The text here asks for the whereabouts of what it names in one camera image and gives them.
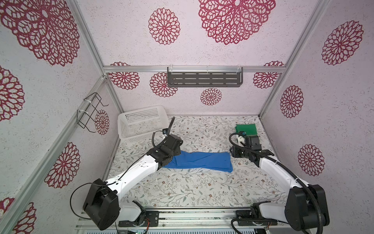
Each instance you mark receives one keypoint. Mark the grey metal wall shelf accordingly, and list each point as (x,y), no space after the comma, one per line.
(207,79)

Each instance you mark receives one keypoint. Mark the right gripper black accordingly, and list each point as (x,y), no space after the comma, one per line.
(234,153)

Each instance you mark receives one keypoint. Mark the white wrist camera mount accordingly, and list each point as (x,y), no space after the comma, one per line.
(241,138)

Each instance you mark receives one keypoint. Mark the blue tank top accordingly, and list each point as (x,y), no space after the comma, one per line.
(213,161)

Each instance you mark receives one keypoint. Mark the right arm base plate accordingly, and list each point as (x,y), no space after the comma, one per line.
(247,218)

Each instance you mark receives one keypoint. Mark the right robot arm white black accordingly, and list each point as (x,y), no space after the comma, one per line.
(306,206)

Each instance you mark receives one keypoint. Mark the black wire wall rack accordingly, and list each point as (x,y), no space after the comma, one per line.
(93,118)

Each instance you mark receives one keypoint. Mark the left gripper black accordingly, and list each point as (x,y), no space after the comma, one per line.
(177,152)

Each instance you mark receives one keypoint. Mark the aluminium front rail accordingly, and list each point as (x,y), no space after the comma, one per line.
(187,219)

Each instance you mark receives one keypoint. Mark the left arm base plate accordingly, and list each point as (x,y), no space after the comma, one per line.
(146,219)

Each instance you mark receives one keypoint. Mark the green tank top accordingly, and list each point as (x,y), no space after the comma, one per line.
(248,129)

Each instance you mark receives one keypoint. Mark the white plastic laundry basket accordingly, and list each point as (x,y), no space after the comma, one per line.
(140,124)

